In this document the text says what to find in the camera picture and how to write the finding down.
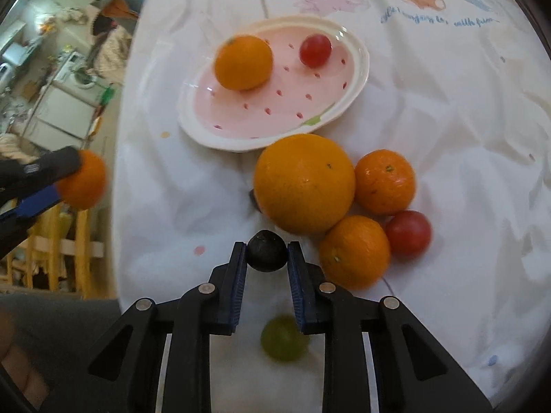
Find large orange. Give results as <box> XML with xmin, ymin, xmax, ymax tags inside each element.
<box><xmin>253</xmin><ymin>134</ymin><xmax>356</xmax><ymax>235</ymax></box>

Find pink dotted oval plate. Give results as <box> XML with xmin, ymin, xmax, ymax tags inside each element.
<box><xmin>177</xmin><ymin>15</ymin><xmax>371</xmax><ymax>153</ymax></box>

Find white washing machine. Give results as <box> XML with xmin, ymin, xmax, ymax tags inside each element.
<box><xmin>64</xmin><ymin>52</ymin><xmax>102</xmax><ymax>91</ymax></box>

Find mandarin orange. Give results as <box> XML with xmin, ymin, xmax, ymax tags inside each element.
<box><xmin>56</xmin><ymin>150</ymin><xmax>107</xmax><ymax>211</ymax></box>
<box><xmin>354</xmin><ymin>149</ymin><xmax>417</xmax><ymax>216</ymax></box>
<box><xmin>319</xmin><ymin>216</ymin><xmax>392</xmax><ymax>291</ymax></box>

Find floral blanket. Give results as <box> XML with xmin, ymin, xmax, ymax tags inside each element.
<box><xmin>92</xmin><ymin>30</ymin><xmax>132</xmax><ymax>84</ymax></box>

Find medium orange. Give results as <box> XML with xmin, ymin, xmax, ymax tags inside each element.
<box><xmin>214</xmin><ymin>34</ymin><xmax>274</xmax><ymax>92</ymax></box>

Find person's bare leg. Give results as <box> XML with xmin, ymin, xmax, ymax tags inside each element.
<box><xmin>0</xmin><ymin>310</ymin><xmax>50</xmax><ymax>407</ymax></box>

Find person's grey trousers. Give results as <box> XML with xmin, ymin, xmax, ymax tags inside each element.
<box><xmin>0</xmin><ymin>295</ymin><xmax>130</xmax><ymax>413</ymax></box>

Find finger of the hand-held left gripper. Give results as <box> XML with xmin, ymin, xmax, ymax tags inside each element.
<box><xmin>0</xmin><ymin>184</ymin><xmax>65</xmax><ymax>260</ymax></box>
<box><xmin>0</xmin><ymin>146</ymin><xmax>83</xmax><ymax>201</ymax></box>

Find yellow wooden chair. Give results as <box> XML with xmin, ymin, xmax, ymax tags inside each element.
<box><xmin>0</xmin><ymin>202</ymin><xmax>106</xmax><ymax>299</ymax></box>

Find green grape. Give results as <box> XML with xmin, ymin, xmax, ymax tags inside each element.
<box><xmin>260</xmin><ymin>315</ymin><xmax>310</xmax><ymax>362</ymax></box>

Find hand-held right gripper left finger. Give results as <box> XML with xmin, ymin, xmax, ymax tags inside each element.
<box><xmin>43</xmin><ymin>241</ymin><xmax>248</xmax><ymax>413</ymax></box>

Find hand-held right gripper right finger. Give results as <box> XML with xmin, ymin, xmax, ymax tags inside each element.
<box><xmin>288</xmin><ymin>241</ymin><xmax>493</xmax><ymax>413</ymax></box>

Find red cherry tomato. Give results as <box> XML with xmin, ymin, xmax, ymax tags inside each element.
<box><xmin>300</xmin><ymin>34</ymin><xmax>332</xmax><ymax>68</ymax></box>

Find orange cloth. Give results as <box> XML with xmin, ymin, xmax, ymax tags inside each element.
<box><xmin>101</xmin><ymin>0</ymin><xmax>141</xmax><ymax>20</ymax></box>

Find white printed blanket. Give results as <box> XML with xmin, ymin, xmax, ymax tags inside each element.
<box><xmin>111</xmin><ymin>0</ymin><xmax>551</xmax><ymax>396</ymax></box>

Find white cabinet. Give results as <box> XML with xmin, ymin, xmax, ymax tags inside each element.
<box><xmin>23</xmin><ymin>82</ymin><xmax>97</xmax><ymax>140</ymax></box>

